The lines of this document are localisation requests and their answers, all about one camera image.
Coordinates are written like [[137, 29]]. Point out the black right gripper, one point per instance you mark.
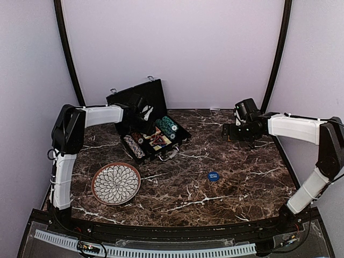
[[233, 135]]

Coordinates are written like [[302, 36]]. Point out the blue small blind button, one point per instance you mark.
[[213, 176]]

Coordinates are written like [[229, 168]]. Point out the blue gold card box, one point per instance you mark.
[[156, 148]]

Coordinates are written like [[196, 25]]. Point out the black poker case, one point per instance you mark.
[[143, 104]]

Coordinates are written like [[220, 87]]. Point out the black red all-in triangle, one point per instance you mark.
[[158, 141]]

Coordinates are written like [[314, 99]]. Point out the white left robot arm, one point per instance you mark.
[[68, 136]]

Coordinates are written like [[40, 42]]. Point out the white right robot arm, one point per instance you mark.
[[251, 124]]

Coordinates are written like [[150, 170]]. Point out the green blue chip stack rear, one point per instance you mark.
[[172, 125]]

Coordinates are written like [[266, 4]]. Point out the green blue chip stack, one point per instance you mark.
[[172, 125], [165, 129]]

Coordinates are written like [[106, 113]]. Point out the green blue chip stack front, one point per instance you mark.
[[165, 129]]

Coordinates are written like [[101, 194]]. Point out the orange black chip stack case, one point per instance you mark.
[[138, 137]]

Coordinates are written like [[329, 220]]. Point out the floral patterned plate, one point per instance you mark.
[[116, 183]]

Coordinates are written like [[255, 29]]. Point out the black front table rail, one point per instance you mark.
[[260, 230]]

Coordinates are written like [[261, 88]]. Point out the white slotted cable duct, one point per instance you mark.
[[131, 248]]

